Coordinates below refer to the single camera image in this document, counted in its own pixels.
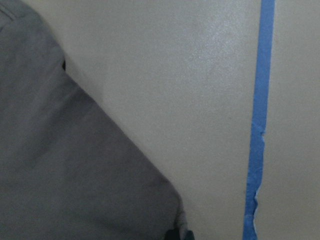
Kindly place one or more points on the dark brown t-shirt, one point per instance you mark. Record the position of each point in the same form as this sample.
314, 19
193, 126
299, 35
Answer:
67, 171

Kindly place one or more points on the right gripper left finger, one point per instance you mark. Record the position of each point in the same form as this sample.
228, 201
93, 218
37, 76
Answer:
172, 234

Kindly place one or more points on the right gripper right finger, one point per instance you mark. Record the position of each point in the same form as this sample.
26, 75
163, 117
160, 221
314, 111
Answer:
190, 235

